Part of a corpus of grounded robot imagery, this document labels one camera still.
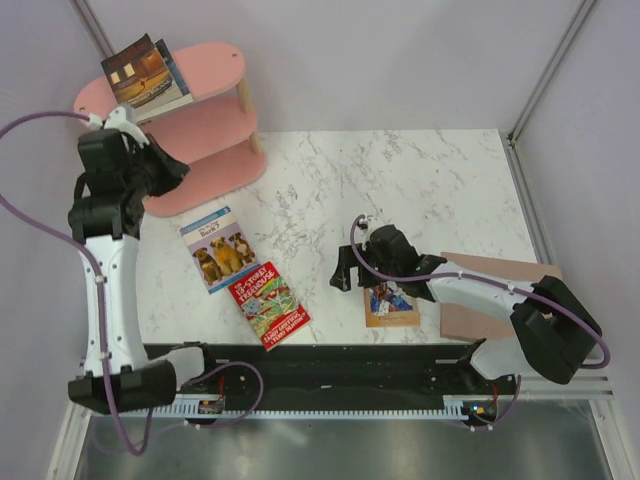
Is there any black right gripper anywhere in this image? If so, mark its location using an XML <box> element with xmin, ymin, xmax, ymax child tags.
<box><xmin>329</xmin><ymin>243</ymin><xmax>399</xmax><ymax>292</ymax></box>

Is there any red Treehouse book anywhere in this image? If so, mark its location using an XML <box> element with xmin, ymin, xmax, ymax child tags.
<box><xmin>228</xmin><ymin>262</ymin><xmax>311</xmax><ymax>351</ymax></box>

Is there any Nineteen Eighty-Four blue book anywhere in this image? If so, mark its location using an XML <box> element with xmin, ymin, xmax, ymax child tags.
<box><xmin>134</xmin><ymin>39</ymin><xmax>193</xmax><ymax>124</ymax></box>

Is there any Edward Tulane brown book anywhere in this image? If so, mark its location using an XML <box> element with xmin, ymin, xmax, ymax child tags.
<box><xmin>101</xmin><ymin>34</ymin><xmax>165</xmax><ymax>108</ymax></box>

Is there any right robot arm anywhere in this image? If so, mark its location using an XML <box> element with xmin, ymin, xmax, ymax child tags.
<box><xmin>329</xmin><ymin>215</ymin><xmax>611</xmax><ymax>394</ymax></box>

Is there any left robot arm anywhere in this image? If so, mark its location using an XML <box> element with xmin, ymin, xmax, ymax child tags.
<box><xmin>67</xmin><ymin>128</ymin><xmax>220</xmax><ymax>415</ymax></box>

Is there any Othello orange book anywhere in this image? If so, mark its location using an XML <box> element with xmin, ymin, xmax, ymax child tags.
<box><xmin>364</xmin><ymin>282</ymin><xmax>421</xmax><ymax>328</ymax></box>

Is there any pink three-tier shelf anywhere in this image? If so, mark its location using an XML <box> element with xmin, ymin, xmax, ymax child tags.
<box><xmin>74</xmin><ymin>42</ymin><xmax>266</xmax><ymax>217</ymax></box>

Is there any purple dog book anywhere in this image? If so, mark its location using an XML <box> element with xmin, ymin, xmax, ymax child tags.
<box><xmin>179</xmin><ymin>206</ymin><xmax>260</xmax><ymax>294</ymax></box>

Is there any brown file folder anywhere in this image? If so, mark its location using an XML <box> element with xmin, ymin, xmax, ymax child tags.
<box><xmin>440</xmin><ymin>251</ymin><xmax>563</xmax><ymax>343</ymax></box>

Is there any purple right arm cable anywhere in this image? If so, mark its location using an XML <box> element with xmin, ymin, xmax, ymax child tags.
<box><xmin>349</xmin><ymin>214</ymin><xmax>612</xmax><ymax>432</ymax></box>

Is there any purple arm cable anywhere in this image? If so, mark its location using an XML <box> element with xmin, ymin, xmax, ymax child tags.
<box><xmin>0</xmin><ymin>110</ymin><xmax>265</xmax><ymax>456</ymax></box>
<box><xmin>349</xmin><ymin>214</ymin><xmax>612</xmax><ymax>432</ymax></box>

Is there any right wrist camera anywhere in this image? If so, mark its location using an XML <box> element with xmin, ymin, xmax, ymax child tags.
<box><xmin>356</xmin><ymin>214</ymin><xmax>378</xmax><ymax>230</ymax></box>

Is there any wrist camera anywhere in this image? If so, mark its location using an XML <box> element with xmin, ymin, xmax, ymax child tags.
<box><xmin>356</xmin><ymin>214</ymin><xmax>378</xmax><ymax>230</ymax></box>
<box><xmin>84</xmin><ymin>104</ymin><xmax>150</xmax><ymax>147</ymax></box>

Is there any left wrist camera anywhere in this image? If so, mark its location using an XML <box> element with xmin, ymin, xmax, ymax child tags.
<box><xmin>84</xmin><ymin>104</ymin><xmax>150</xmax><ymax>147</ymax></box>

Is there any white cable duct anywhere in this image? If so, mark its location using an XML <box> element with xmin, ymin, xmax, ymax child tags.
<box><xmin>119</xmin><ymin>394</ymin><xmax>496</xmax><ymax>420</ymax></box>

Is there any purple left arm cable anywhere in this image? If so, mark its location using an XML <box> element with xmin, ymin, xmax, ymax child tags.
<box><xmin>0</xmin><ymin>110</ymin><xmax>265</xmax><ymax>456</ymax></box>

